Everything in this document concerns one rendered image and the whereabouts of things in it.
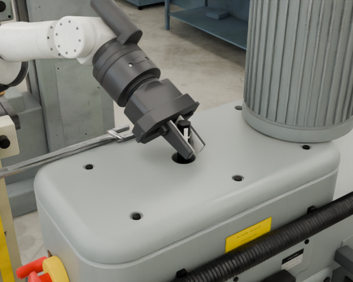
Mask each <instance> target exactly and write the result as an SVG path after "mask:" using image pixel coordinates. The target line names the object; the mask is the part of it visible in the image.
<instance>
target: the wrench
mask: <svg viewBox="0 0 353 282"><path fill-rule="evenodd" d="M129 129H130V127H129V125H128V124H125V125H122V126H119V127H116V128H113V129H111V130H107V132H106V133H107V134H105V135H102V136H99V137H96V138H93V139H89V140H86V141H84V142H81V143H77V144H74V145H70V146H68V147H65V148H61V149H58V150H56V151H52V152H49V153H46V154H42V155H40V156H37V157H34V158H30V159H27V160H24V161H21V162H18V163H14V164H11V165H9V166H6V167H2V168H0V178H4V177H7V176H10V175H13V174H16V173H19V172H22V171H26V170H29V169H31V168H34V167H37V166H41V165H44V164H46V163H49V162H53V161H56V160H58V159H61V158H64V157H68V156H71V155H73V154H76V153H80V152H83V151H86V150H88V149H91V148H95V147H98V146H101V145H104V144H107V143H110V142H113V141H116V142H117V143H120V142H123V141H124V142H125V141H128V140H131V139H134V138H136V136H135V135H134V134H133V133H132V132H131V133H127V134H124V135H121V136H120V135H119V133H122V132H124V131H127V130H129Z"/></svg>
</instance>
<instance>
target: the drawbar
mask: <svg viewBox="0 0 353 282"><path fill-rule="evenodd" d="M177 128H178V129H179V131H180V132H181V133H182V135H183V136H184V129H185V128H188V137H189V136H190V134H191V122H190V121H188V120H186V119H185V120H179V121H178V123H177ZM188 143H189V144H191V136H190V138H188ZM190 160H191V158H189V159H185V158H184V157H183V156H182V155H181V154H180V153H179V152H178V151H177V163H180V164H188V163H190Z"/></svg>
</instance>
